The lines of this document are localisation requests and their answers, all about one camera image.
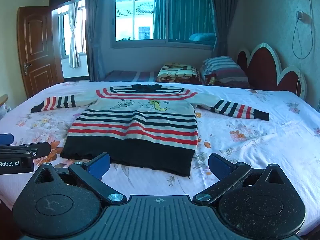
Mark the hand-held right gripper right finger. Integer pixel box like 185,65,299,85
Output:
193,153,287,204

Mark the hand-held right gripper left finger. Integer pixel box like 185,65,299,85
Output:
32,152,127,204

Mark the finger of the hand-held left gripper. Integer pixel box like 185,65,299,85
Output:
0,142,51,159
0,133,14,146

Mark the striped knit sweater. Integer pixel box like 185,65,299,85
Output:
30,83,270,178

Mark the wooden furniture edge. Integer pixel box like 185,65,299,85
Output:
0,94,12,121

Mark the white floral bed sheet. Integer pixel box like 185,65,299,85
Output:
0,81,320,237

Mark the colourful patterned cloth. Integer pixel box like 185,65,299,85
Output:
204,74,220,85

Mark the brown wooden door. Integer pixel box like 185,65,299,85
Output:
16,6,65,99

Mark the bed with striped sheet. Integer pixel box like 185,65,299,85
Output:
104,70,165,82

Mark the striped pillow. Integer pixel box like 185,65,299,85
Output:
201,56,250,89

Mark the folded printed blanket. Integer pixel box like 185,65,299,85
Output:
157,63,204,85

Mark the red headboard with white trim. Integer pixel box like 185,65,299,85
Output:
236,43,307,100

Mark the white sheer curtain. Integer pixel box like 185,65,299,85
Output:
68,2,82,69

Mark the grey curtain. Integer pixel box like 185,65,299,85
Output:
84,0,117,82
207,0,242,58

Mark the teal curtain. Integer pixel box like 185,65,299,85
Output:
152,0,216,40

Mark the sliding glass window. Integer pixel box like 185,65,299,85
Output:
109,0,217,49

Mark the white charger cable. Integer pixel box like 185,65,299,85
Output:
292,0,315,97

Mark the wall socket with charger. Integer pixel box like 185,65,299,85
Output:
297,10,312,25

